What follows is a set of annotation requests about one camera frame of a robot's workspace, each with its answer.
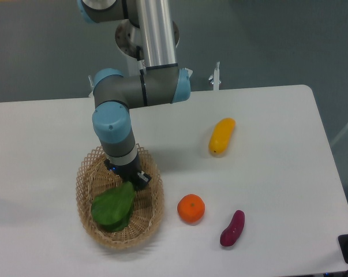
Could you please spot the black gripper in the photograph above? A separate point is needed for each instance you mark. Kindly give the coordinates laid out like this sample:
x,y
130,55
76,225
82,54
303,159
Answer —
x,y
130,172

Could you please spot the green bok choy vegetable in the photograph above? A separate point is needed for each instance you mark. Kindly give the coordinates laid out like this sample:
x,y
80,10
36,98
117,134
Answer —
x,y
113,208

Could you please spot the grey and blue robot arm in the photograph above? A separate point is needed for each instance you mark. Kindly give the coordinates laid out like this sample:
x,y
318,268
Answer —
x,y
160,82

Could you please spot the woven bamboo basket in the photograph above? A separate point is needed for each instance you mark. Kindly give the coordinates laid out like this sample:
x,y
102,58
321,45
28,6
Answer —
x,y
93,179

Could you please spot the orange tangerine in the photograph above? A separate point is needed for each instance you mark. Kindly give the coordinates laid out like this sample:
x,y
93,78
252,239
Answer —
x,y
191,208

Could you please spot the yellow mango fruit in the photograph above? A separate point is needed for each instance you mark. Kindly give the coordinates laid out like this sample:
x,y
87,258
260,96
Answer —
x,y
221,136

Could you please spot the purple sweet potato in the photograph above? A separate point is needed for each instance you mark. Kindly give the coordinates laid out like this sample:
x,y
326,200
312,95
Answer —
x,y
233,231

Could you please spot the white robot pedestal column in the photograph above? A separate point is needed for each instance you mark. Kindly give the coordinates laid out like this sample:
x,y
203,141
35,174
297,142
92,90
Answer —
x,y
135,67

